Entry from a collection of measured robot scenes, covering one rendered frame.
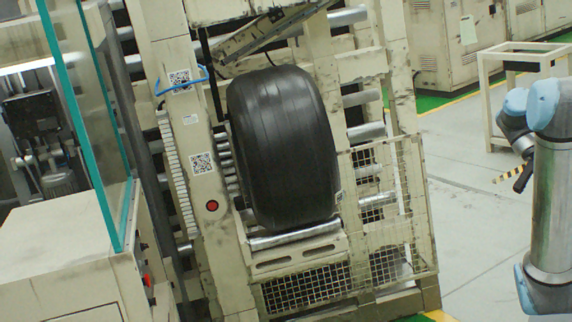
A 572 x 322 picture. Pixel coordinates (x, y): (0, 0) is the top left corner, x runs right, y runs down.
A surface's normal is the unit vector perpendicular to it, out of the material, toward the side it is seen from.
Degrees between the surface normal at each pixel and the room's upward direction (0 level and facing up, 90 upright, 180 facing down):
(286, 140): 68
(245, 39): 90
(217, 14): 90
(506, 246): 0
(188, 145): 90
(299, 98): 44
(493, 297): 0
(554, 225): 104
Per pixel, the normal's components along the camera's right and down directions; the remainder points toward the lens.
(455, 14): 0.53, 0.18
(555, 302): -0.16, 0.58
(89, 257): -0.19, -0.93
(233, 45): 0.18, 0.29
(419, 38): -0.83, 0.33
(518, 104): -0.29, -0.39
